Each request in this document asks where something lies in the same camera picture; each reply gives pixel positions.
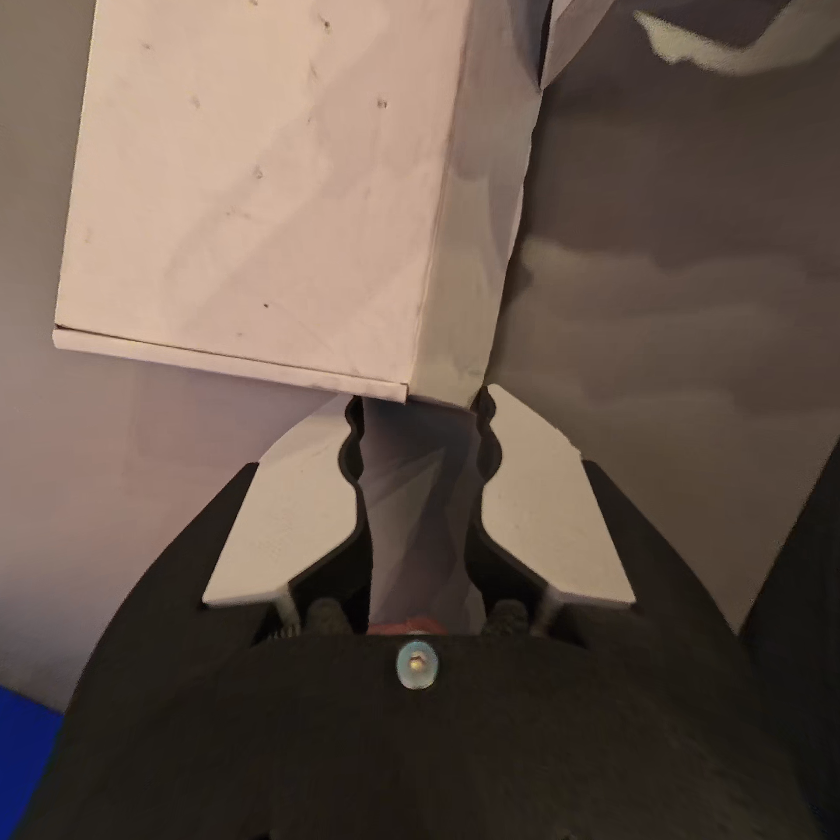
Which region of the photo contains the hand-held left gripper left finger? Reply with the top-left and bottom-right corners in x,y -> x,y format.
202,394 -> 374,634

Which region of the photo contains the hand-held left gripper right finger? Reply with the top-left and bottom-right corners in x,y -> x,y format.
465,384 -> 637,636

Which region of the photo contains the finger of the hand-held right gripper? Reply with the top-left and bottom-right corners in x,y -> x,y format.
539,0 -> 632,88

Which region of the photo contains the white cardboard box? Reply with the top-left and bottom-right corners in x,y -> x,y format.
52,0 -> 546,411

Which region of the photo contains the blue plastic bin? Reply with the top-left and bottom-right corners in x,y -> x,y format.
0,682 -> 67,840

